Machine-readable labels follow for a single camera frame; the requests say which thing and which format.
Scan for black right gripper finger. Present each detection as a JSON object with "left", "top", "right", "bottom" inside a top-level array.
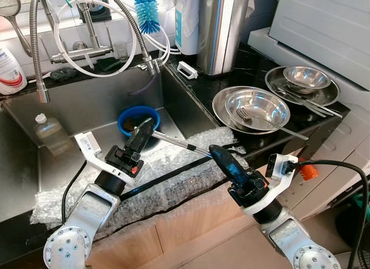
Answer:
[
  {"left": 213, "top": 145, "right": 253, "bottom": 182},
  {"left": 209, "top": 145, "right": 244, "bottom": 189}
]

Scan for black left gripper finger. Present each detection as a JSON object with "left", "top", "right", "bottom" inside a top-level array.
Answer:
[
  {"left": 128, "top": 118, "right": 154, "bottom": 152},
  {"left": 135, "top": 121, "right": 157, "bottom": 157}
]

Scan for steel spoon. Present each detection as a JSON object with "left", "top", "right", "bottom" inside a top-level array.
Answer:
[
  {"left": 271, "top": 86, "right": 336, "bottom": 119},
  {"left": 280, "top": 83, "right": 343, "bottom": 117},
  {"left": 151, "top": 130, "right": 213, "bottom": 157}
]

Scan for large deep steel bowl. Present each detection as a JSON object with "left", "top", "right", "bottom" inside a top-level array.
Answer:
[{"left": 224, "top": 88, "right": 291, "bottom": 131}]

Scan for brown food scraps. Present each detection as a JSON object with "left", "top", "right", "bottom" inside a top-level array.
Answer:
[{"left": 124, "top": 115, "right": 143, "bottom": 131}]

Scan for blue bowl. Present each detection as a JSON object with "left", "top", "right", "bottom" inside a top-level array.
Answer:
[{"left": 117, "top": 105, "right": 162, "bottom": 140}]

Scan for steel fork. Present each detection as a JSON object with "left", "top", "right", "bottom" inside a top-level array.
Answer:
[{"left": 235, "top": 108, "right": 309, "bottom": 142}]

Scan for bubble wrap sheet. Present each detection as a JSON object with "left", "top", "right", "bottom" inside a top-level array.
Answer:
[{"left": 29, "top": 127, "right": 253, "bottom": 241}]

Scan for steel sink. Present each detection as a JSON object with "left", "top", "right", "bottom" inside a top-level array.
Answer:
[{"left": 0, "top": 63, "right": 224, "bottom": 224}]

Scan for orange plastic knob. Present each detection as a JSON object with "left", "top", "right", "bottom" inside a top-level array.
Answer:
[{"left": 297, "top": 163, "right": 319, "bottom": 182}]

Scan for wooden cabinet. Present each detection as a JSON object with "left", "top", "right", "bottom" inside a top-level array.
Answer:
[{"left": 86, "top": 181, "right": 360, "bottom": 269}]

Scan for clear plastic bottle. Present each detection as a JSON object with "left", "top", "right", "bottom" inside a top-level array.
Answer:
[{"left": 33, "top": 112, "right": 68, "bottom": 156}]

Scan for dark green sponge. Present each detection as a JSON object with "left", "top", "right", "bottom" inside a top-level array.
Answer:
[{"left": 95, "top": 57, "right": 123, "bottom": 72}]

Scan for small white clip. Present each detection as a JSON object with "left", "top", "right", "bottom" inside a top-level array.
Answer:
[{"left": 176, "top": 60, "right": 199, "bottom": 80}]

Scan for small glass cup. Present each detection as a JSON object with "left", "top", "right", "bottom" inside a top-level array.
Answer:
[{"left": 112, "top": 40, "right": 130, "bottom": 62}]

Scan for steel faucet mixer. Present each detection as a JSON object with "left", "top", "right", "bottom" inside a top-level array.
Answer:
[{"left": 50, "top": 2, "right": 125, "bottom": 68}]

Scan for black scrubber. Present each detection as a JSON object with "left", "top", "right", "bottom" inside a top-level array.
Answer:
[{"left": 49, "top": 67, "right": 77, "bottom": 84}]

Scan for small steel bowl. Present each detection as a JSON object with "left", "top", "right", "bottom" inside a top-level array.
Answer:
[{"left": 283, "top": 65, "right": 332, "bottom": 95}]

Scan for blue bottle brush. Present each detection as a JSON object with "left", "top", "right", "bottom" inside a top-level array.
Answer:
[{"left": 134, "top": 0, "right": 162, "bottom": 36}]

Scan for white appliance with teal label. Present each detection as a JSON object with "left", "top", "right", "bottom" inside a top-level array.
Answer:
[{"left": 170, "top": 0, "right": 204, "bottom": 56}]

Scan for tall steel canister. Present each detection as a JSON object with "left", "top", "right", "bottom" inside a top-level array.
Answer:
[{"left": 196, "top": 0, "right": 251, "bottom": 78}]

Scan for white dish soap bottle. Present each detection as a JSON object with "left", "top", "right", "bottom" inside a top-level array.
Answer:
[{"left": 0, "top": 46, "right": 29, "bottom": 97}]

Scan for white washing machine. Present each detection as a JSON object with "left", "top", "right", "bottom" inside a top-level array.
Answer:
[{"left": 247, "top": 0, "right": 370, "bottom": 224}]

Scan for steel mesh strainer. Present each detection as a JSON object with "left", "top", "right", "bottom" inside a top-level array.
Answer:
[{"left": 0, "top": 0, "right": 33, "bottom": 59}]

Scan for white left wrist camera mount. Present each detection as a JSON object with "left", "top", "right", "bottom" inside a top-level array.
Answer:
[{"left": 73, "top": 131, "right": 137, "bottom": 186}]

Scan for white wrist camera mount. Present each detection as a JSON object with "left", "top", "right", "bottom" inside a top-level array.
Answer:
[
  {"left": 73, "top": 131, "right": 137, "bottom": 186},
  {"left": 241, "top": 154, "right": 303, "bottom": 224}
]

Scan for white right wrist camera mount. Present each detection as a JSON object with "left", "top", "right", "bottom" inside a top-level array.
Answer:
[{"left": 241, "top": 154, "right": 303, "bottom": 224}]

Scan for white plastic hose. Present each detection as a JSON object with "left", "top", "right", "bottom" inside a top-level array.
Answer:
[{"left": 53, "top": 0, "right": 174, "bottom": 79}]

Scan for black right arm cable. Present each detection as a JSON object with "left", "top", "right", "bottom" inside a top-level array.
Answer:
[{"left": 285, "top": 157, "right": 370, "bottom": 269}]

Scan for steel gooseneck spray hose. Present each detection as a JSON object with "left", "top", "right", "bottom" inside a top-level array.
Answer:
[{"left": 77, "top": 0, "right": 162, "bottom": 76}]

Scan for steel flexible hose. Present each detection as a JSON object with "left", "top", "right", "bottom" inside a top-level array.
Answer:
[{"left": 28, "top": 0, "right": 52, "bottom": 104}]

